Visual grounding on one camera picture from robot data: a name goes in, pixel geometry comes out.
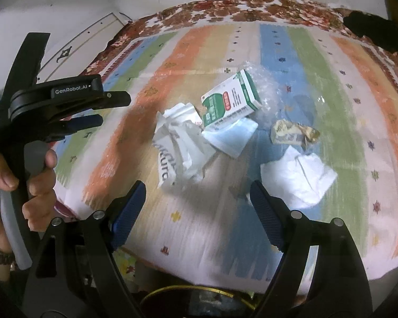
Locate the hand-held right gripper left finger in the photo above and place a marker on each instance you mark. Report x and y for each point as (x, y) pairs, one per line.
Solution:
(127, 219)

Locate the green and white carton box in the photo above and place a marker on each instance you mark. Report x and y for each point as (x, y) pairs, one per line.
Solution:
(229, 102)

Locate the white printed plastic bag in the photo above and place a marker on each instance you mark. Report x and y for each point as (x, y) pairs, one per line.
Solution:
(182, 145)

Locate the white tissue paper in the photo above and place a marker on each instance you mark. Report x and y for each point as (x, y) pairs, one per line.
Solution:
(298, 174)

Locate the yellowish wrapper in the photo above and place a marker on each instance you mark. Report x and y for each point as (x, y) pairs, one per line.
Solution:
(289, 133)

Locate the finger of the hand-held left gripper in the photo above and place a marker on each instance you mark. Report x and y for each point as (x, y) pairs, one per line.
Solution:
(86, 122)
(114, 98)

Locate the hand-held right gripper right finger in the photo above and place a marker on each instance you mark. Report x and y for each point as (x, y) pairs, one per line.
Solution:
(268, 219)

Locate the black cloth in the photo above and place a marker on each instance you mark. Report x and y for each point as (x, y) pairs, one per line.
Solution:
(374, 30)

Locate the clear bubble wrap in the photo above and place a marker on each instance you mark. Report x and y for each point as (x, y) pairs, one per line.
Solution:
(268, 86)

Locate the clear round plastic lid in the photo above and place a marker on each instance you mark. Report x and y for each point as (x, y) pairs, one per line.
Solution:
(306, 104)

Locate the dark bin with yellow rim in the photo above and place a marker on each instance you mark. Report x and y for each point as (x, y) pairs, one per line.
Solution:
(199, 302)

